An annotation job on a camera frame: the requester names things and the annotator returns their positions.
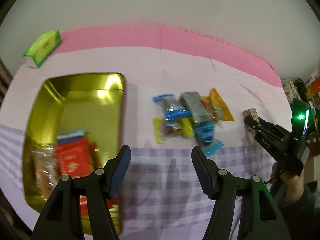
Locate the clear fried twist snack bag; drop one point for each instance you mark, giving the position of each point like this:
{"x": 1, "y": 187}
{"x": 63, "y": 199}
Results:
{"x": 46, "y": 171}

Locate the maroon gold toffee tin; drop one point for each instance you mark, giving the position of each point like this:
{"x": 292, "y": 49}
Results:
{"x": 93, "y": 101}

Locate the green tissue pack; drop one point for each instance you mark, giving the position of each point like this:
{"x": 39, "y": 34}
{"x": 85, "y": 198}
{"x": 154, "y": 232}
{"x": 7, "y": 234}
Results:
{"x": 38, "y": 52}

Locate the light blue small candy pack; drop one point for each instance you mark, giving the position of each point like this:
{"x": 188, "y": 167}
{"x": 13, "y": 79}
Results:
{"x": 205, "y": 137}

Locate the yellow pyramid snack pouch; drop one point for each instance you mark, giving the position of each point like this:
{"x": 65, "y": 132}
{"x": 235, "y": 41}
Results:
{"x": 216, "y": 106}

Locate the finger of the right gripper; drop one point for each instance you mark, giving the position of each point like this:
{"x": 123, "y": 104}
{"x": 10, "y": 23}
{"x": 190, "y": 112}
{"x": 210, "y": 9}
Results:
{"x": 270, "y": 131}
{"x": 259, "y": 127}

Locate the red cake snack pack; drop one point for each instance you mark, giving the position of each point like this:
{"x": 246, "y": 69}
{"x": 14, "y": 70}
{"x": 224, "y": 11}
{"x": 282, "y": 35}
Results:
{"x": 80, "y": 155}

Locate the grey sesame bar pack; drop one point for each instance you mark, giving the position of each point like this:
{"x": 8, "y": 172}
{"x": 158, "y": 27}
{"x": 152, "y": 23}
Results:
{"x": 192, "y": 102}

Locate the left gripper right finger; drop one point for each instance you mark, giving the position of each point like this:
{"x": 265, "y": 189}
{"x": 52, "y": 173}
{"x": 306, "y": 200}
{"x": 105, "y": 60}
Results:
{"x": 260, "y": 217}

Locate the blue teal snack pack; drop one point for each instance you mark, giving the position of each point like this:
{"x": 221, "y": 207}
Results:
{"x": 71, "y": 136}

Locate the blue-ended clear candy pack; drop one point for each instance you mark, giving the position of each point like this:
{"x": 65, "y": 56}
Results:
{"x": 172, "y": 107}

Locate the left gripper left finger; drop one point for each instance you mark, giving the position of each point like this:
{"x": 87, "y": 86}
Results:
{"x": 61, "y": 216}

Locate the yellow-ended small candy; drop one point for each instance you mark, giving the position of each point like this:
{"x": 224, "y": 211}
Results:
{"x": 165, "y": 129}

